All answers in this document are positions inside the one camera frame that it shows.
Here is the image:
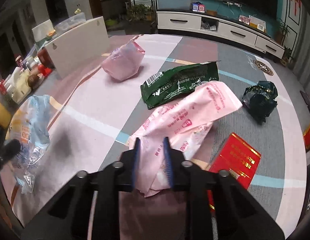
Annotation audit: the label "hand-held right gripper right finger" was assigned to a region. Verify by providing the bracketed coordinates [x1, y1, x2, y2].
[163, 137, 285, 240]

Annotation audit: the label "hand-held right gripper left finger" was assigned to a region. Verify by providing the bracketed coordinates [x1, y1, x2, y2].
[21, 137, 142, 240]

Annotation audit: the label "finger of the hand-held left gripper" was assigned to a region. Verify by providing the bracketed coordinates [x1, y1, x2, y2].
[0, 139, 22, 178]

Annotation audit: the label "clear printed plastic bag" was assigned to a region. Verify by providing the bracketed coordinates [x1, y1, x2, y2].
[10, 94, 52, 194]

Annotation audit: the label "long pink printed packet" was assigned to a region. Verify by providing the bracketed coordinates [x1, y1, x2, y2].
[127, 81, 243, 197]

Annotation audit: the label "green snack packet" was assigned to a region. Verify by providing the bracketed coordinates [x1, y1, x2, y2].
[141, 60, 219, 110]

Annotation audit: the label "small pink plastic bag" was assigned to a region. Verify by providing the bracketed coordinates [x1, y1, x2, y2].
[101, 39, 145, 82]

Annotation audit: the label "dark green wrapper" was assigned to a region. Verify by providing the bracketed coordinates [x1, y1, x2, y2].
[242, 80, 278, 123]

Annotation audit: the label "yellow cylinder can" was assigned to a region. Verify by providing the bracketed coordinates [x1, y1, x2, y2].
[0, 97, 12, 128]

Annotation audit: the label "brown round object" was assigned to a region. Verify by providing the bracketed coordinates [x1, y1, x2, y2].
[27, 74, 44, 88]

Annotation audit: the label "red can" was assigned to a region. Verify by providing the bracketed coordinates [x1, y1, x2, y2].
[37, 47, 54, 68]

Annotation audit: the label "white paper bag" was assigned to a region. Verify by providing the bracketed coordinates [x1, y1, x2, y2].
[32, 19, 55, 42]

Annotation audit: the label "large white box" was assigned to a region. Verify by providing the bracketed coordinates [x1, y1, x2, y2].
[44, 16, 111, 78]

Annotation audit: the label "clear lidded container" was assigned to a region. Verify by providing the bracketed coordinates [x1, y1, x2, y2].
[54, 12, 86, 34]

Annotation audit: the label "green basin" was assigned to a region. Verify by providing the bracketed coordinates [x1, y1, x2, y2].
[104, 18, 118, 30]

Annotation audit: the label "white television cabinet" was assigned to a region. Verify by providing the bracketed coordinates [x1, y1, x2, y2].
[156, 9, 285, 61]

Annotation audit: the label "leafy plants in dark planter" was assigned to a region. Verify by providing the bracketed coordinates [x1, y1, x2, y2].
[125, 4, 156, 34]

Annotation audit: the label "small potted plant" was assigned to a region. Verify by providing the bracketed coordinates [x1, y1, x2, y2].
[281, 46, 294, 67]

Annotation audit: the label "clear storage box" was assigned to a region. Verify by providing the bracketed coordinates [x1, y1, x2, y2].
[155, 0, 193, 12]

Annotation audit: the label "white desk calendar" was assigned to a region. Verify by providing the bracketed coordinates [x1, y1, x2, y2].
[248, 17, 267, 32]

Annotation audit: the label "tall potted plant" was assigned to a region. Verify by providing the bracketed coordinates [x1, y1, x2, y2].
[275, 19, 291, 44]

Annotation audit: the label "red knot wall decoration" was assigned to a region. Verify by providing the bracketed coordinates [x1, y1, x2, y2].
[289, 0, 302, 18]

